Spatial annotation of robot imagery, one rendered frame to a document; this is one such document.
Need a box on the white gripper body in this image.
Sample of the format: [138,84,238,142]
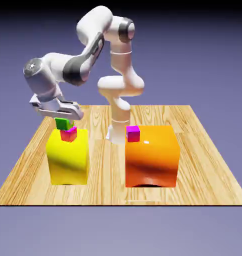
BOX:
[35,98,84,121]

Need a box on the small green cube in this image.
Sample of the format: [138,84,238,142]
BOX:
[54,117,75,130]

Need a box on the small red cube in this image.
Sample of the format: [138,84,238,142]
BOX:
[59,126,78,143]

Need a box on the small magenta cube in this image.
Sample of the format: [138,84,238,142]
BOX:
[125,125,141,143]

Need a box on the large yellow box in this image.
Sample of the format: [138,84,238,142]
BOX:
[45,127,90,186]

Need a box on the large orange box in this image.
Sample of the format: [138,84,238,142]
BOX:
[124,125,181,188]

